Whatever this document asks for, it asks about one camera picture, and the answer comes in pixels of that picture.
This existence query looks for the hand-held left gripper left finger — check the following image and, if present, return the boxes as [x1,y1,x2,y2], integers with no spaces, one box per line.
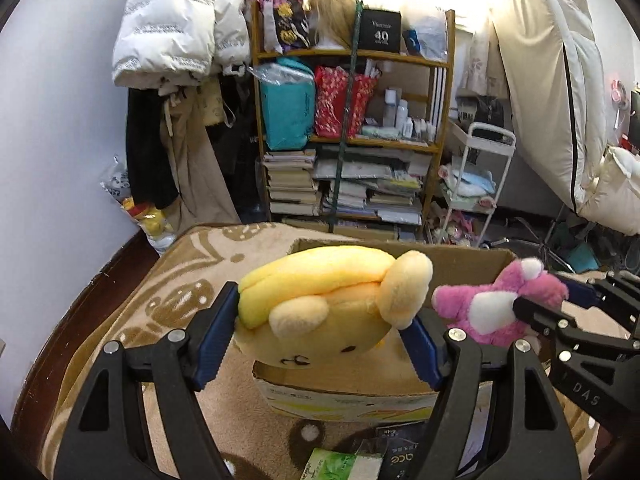
[52,281,241,480]

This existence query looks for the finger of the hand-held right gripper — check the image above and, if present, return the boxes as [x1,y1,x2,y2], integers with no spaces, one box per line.
[557,270,640,333]
[512,296,640,361]

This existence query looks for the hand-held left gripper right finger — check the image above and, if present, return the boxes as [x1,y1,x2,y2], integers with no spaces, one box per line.
[397,310,583,480]

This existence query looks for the pink plush toy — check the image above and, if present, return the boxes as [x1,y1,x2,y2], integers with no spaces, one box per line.
[431,257,570,346]

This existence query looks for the cardboard box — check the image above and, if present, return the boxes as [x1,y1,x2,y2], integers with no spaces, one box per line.
[251,238,518,423]

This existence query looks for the yellow plush toy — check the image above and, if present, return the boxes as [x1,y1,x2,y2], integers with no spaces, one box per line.
[235,244,435,372]

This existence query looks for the green tissue pack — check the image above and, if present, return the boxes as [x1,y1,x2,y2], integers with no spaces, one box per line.
[300,447,383,480]

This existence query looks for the small teal bag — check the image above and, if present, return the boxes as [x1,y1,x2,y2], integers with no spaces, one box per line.
[565,242,601,271]

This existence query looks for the black metal stand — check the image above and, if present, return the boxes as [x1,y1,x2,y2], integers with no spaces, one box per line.
[490,217,571,271]

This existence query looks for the black tissue pack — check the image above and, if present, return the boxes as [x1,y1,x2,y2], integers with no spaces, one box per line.
[372,422,432,480]

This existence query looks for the cream duvet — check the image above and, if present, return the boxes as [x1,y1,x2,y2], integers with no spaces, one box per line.
[590,147,640,236]

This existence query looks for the plastic bag of toys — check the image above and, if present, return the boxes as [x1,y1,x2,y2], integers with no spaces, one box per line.
[100,157,176,253]

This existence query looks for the beige coat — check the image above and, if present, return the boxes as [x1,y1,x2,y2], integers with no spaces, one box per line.
[160,80,242,233]

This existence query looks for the stack of books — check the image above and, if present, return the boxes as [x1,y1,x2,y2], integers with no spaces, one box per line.
[262,149,321,217]

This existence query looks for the pile of papers and booklets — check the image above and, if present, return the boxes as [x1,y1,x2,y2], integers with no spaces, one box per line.
[315,147,432,227]

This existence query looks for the white trolley cart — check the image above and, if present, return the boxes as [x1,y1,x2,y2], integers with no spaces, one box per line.
[430,121,517,248]

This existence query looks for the dark hanging garment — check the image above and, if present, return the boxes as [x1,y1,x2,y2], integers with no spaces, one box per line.
[220,75,264,211]

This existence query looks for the black coat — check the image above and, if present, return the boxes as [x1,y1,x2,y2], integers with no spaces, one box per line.
[125,87,181,211]

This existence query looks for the white upright books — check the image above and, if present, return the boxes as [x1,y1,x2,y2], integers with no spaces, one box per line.
[427,66,449,143]

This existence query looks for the group of white bottles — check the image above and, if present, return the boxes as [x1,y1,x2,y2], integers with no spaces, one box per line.
[362,87,436,141]

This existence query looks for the white shopping bag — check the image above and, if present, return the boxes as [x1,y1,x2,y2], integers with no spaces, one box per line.
[460,20,511,98]

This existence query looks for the red patterned bag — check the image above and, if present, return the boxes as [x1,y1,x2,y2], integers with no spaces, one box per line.
[314,66,377,138]

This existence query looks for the wooden bookshelf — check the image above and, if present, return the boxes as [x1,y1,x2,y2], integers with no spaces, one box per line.
[250,0,457,241]

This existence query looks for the clear plastic bag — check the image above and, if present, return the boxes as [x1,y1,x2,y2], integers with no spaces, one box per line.
[402,7,448,58]

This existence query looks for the white puffer jacket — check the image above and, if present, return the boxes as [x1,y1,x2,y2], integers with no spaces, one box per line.
[111,0,251,88]

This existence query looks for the black gift box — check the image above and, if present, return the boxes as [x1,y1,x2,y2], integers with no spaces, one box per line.
[358,8,402,54]

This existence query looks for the colourful patterned bag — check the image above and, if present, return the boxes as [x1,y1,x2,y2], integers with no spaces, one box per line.
[256,0,313,53]

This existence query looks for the blonde wig head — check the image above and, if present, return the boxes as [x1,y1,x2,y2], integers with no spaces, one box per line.
[307,0,361,51]

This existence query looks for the green strap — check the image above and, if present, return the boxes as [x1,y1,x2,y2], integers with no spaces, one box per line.
[330,0,366,233]

